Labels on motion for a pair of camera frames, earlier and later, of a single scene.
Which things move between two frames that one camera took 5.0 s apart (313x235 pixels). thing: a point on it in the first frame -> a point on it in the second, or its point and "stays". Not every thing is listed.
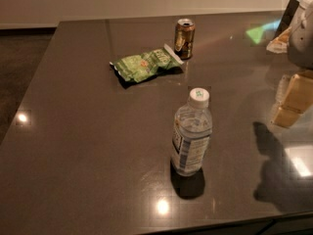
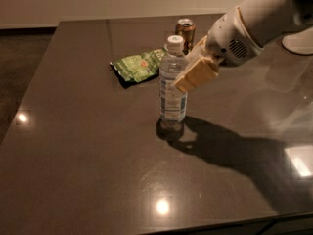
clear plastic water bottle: x=193 y=128 -> x=174 y=61
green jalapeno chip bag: x=139 y=67 stays
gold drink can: x=184 y=38 stays
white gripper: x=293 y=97 -> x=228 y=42
